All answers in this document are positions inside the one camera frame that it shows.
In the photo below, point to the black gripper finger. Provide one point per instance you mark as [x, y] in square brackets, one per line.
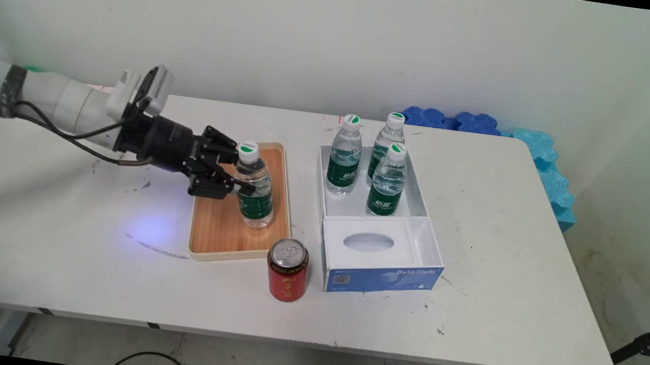
[221, 146]
[210, 184]

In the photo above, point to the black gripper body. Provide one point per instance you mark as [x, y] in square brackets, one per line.
[165, 141]

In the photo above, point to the water bottle with green label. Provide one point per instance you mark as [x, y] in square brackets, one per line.
[256, 199]
[388, 184]
[388, 137]
[344, 166]

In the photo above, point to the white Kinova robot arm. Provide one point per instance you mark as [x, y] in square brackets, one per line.
[56, 97]

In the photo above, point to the wooden tray with white rim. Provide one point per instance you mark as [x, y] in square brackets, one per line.
[220, 228]

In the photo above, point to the red drink can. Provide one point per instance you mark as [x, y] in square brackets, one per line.
[287, 274]

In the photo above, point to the green foam mat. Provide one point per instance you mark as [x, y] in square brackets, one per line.
[35, 69]

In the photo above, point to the white and blue cardboard box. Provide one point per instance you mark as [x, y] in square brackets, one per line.
[382, 270]

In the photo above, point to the white table leg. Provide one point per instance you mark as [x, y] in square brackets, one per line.
[9, 330]

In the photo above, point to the light blue foam mat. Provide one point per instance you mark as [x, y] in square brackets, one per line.
[552, 173]

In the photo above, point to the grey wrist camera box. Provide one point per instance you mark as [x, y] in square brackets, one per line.
[157, 87]

